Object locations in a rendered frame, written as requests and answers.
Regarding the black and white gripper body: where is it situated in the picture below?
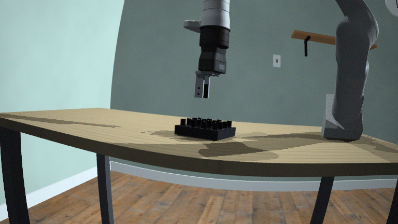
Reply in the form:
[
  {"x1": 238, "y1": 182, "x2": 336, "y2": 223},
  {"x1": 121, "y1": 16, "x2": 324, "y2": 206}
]
[{"x1": 183, "y1": 9, "x2": 231, "y2": 74}]

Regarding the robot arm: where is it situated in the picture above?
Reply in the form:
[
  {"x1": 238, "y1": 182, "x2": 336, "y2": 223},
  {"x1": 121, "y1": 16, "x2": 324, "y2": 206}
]
[{"x1": 203, "y1": 0, "x2": 379, "y2": 124}]

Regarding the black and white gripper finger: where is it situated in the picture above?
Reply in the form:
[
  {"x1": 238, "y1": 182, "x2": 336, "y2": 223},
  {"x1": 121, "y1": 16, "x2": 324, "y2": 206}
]
[
  {"x1": 204, "y1": 73, "x2": 220, "y2": 98},
  {"x1": 194, "y1": 71, "x2": 215, "y2": 98}
]

